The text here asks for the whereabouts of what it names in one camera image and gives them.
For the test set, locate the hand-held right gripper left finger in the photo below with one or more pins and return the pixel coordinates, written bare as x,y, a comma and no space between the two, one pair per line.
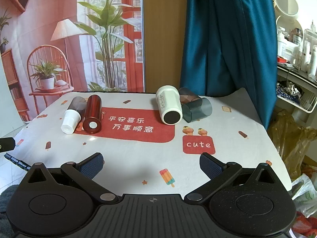
91,166

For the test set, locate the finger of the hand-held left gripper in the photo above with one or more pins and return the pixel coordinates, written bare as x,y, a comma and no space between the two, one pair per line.
7,144

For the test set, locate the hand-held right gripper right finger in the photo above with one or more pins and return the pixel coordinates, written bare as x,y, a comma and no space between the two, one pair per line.
211,166

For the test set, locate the grey transparent cup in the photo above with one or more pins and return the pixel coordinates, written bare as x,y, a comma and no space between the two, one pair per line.
198,110

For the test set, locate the white cup with black base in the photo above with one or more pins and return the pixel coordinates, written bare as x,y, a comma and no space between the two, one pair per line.
167,101

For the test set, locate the dark ribbed strip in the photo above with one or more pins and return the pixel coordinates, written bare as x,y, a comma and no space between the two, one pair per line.
17,162

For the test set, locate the printed white and red tablecloth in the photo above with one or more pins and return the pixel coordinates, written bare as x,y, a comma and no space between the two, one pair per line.
138,158

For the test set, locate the smoky bottle with white cap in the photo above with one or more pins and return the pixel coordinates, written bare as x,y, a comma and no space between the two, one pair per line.
70,122

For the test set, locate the dark cloth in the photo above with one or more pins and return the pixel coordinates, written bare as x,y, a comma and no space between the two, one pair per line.
5,199

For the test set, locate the yellow plastic bag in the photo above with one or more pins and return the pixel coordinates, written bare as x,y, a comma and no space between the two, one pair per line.
292,138

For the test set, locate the white plastic bag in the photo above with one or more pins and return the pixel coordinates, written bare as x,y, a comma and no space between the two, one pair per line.
305,193

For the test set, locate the strawberry printed bag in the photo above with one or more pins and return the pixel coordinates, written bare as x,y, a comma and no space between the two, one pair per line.
304,225

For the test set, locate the white shelf rack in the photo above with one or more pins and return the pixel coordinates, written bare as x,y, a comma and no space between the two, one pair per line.
294,76

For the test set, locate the teal curtain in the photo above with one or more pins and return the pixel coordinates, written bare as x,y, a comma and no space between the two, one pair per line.
223,42

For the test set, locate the small red box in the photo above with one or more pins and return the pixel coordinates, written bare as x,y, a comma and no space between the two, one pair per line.
281,60

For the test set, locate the white pump bottle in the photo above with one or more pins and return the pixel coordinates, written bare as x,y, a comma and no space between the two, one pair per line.
281,43

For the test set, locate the clear acrylic organizer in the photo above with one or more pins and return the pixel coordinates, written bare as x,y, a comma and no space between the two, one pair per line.
310,38

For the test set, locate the round white mirror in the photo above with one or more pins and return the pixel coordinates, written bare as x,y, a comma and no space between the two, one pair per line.
287,3

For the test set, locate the printed room scene wall tapestry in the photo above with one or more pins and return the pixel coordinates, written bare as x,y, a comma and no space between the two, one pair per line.
49,54

